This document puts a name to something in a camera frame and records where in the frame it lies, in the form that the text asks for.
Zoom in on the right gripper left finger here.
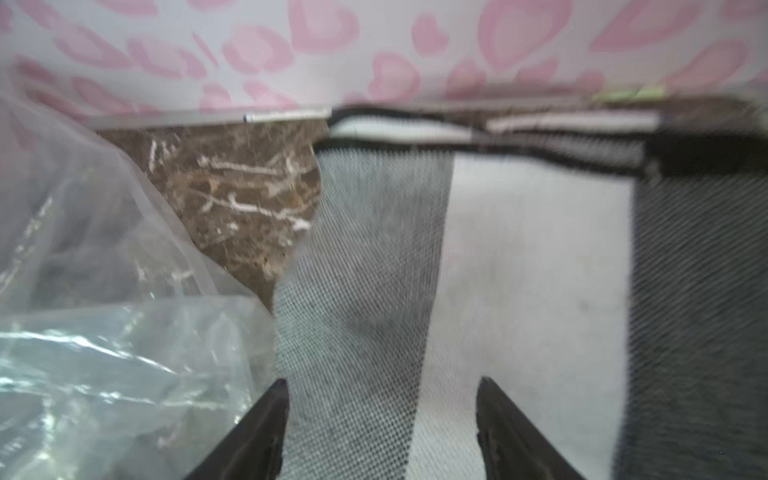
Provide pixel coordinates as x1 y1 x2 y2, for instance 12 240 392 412
185 379 290 480

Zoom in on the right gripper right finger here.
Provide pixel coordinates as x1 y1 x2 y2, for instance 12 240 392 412
476 376 582 480

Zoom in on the clear plastic vacuum bag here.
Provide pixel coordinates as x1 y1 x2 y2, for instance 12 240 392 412
1 71 274 479

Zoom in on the grey plaid blanket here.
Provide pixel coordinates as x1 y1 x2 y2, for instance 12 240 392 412
274 108 767 479

